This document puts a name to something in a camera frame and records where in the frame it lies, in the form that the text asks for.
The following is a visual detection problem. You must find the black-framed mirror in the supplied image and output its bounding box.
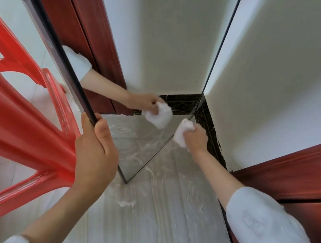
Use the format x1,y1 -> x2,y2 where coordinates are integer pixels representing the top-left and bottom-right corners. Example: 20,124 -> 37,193
21,0 -> 290,196

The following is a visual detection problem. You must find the person's left hand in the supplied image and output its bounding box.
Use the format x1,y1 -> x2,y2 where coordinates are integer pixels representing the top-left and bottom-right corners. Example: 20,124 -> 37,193
62,109 -> 125,198

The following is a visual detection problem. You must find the red floral plastic stool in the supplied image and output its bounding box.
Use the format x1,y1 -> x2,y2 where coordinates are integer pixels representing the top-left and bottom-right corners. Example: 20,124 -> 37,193
0,0 -> 93,223

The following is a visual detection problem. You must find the white wiping cloth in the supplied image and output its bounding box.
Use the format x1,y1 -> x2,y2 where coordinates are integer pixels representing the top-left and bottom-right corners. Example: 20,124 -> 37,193
170,117 -> 198,151

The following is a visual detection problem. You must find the person's right hand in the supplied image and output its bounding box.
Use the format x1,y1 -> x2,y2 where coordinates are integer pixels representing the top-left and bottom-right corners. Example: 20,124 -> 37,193
180,120 -> 212,158

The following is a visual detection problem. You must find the dark marble skirting board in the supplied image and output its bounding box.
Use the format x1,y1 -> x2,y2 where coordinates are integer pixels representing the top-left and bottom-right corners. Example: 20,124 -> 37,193
191,92 -> 228,174

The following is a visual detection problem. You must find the person's right forearm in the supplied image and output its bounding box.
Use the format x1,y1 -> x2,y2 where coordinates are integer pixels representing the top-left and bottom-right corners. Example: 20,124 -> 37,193
191,133 -> 312,243

